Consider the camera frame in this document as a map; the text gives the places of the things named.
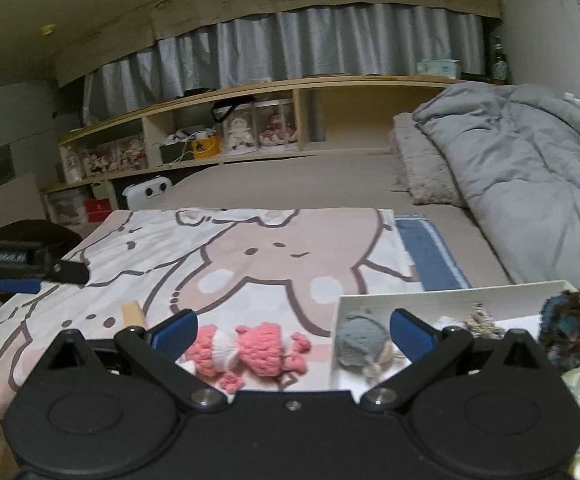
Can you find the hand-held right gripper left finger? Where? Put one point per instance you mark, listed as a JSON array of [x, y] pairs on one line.
[[176, 334]]

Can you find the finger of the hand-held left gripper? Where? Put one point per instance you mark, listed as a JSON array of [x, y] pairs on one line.
[[17, 286], [70, 272]]

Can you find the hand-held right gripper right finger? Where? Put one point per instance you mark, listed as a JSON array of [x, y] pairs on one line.
[[409, 336]]

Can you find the white rectangular tray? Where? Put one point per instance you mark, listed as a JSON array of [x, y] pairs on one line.
[[434, 305]]

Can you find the pink and white crochet toy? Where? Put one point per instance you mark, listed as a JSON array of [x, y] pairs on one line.
[[265, 347]]

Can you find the dark brown cushion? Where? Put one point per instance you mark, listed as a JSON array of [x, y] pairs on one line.
[[35, 235]]

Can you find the small wooden block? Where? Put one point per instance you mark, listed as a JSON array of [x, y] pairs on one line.
[[133, 314]]

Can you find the grey crochet toy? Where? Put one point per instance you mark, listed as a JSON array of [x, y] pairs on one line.
[[359, 342]]

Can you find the red box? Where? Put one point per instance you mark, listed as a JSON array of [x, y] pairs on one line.
[[99, 209]]

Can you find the blue striped towel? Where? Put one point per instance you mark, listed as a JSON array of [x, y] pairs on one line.
[[434, 255]]

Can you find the cartoon printed blanket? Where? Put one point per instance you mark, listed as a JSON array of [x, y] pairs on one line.
[[250, 255]]

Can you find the white appliance with two holes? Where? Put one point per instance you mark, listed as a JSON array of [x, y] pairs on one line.
[[147, 194]]

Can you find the row of small figurines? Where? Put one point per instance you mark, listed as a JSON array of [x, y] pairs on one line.
[[107, 157]]

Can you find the fuzzy beige pillow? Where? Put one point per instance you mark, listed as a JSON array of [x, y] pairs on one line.
[[422, 165]]

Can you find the yellow bucket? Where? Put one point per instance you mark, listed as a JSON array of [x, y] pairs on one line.
[[206, 146]]

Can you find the grey duvet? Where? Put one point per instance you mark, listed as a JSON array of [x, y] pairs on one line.
[[529, 160]]

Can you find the doll in clear jar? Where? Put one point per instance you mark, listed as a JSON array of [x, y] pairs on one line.
[[277, 125], [240, 130]]

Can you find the yellow ceiling light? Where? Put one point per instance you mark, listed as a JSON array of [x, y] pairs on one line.
[[46, 30]]

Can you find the long wooden shelf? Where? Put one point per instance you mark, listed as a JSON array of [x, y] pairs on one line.
[[320, 85]]

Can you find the tissue box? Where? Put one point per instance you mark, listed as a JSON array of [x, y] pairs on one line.
[[437, 67]]

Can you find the dark glass bottle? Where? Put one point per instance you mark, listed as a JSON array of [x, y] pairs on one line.
[[499, 60]]

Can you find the grey curtain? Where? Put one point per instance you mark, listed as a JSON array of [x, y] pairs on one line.
[[310, 45]]

